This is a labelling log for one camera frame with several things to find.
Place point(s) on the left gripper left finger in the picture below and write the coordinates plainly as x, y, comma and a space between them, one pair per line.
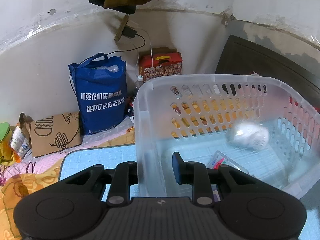
125, 175

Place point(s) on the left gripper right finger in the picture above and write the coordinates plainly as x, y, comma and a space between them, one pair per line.
196, 175

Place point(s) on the clear plastic basket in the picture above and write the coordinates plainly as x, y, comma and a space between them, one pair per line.
191, 115

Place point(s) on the blue table mat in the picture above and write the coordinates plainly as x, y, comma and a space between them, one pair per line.
109, 157

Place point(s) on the brown paper burger bag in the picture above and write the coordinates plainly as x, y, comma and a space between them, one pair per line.
52, 134

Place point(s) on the blue tote bag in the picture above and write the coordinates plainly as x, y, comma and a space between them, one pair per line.
101, 89

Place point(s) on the pink floral sheet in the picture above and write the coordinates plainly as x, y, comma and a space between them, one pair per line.
122, 134

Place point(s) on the orange floral bedsheet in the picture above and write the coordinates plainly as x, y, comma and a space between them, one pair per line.
15, 189

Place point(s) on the white snack packets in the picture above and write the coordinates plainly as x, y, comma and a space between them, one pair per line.
19, 143

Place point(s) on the red gift carton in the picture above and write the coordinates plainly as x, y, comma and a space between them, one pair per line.
160, 62

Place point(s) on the green lidded yellow box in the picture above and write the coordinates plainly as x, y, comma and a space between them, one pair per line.
6, 152

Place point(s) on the dark wooden headboard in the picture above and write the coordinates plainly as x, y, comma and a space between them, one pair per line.
243, 57

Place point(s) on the black wall charger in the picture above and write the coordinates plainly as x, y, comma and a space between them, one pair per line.
129, 32

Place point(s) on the wooden wall stick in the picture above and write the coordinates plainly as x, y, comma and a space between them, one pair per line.
120, 29

